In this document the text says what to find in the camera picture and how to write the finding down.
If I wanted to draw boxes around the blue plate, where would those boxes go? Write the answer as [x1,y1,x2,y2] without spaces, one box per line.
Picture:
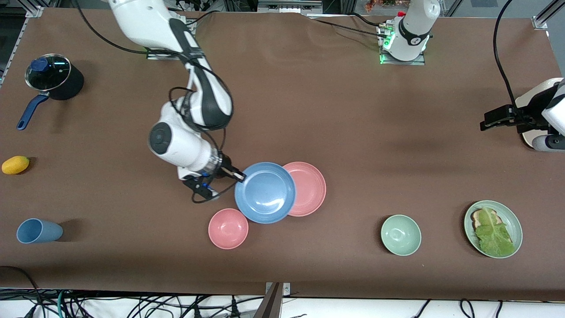
[234,162,296,224]

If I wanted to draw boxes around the pink plate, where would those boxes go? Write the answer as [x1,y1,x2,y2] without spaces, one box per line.
[282,162,327,217]

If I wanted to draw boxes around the beige toaster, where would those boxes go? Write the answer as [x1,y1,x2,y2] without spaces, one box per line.
[514,78,565,148]

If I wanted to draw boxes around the pink bowl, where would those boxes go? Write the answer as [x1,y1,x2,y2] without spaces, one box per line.
[208,208,249,250]

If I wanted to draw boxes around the brown table cover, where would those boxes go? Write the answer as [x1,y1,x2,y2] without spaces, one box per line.
[0,7,565,302]

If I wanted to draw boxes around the toasted bread slice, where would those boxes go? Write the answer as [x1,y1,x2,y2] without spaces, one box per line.
[470,208,500,231]

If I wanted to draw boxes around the green plate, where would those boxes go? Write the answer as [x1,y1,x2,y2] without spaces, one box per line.
[463,200,524,259]

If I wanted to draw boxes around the green lettuce leaf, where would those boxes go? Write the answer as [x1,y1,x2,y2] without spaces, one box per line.
[474,207,515,257]

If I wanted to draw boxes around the green bowl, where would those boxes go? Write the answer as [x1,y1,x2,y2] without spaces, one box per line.
[380,215,422,257]

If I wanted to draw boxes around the glass lid with blue knob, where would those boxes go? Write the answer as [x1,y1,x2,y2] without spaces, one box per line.
[25,53,72,93]

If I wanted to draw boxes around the blue cup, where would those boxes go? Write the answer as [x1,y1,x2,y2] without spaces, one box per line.
[16,218,64,244]

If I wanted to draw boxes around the yellow lemon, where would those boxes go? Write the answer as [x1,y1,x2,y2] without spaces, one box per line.
[1,155,30,175]

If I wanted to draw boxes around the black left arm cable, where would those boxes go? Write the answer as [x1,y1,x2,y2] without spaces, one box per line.
[493,0,527,119]

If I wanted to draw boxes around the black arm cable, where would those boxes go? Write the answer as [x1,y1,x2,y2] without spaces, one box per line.
[493,0,527,119]
[73,0,241,204]

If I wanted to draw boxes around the aluminium frame profile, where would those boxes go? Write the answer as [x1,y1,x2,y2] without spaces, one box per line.
[532,0,565,30]
[24,0,45,18]

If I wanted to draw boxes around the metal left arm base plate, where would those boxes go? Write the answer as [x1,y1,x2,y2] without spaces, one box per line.
[380,24,426,66]

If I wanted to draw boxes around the metal table bracket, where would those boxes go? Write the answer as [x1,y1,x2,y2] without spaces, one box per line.
[254,282,291,318]

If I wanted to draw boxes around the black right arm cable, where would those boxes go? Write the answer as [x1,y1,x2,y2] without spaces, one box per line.
[73,0,241,204]

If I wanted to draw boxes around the black right base cable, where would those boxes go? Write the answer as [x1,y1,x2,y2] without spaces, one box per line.
[183,9,221,28]

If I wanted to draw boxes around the black base cable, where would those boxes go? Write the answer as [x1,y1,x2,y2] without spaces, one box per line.
[183,9,221,28]
[309,12,391,38]

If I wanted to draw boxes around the black left base cable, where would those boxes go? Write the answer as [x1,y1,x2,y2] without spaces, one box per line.
[309,12,391,38]

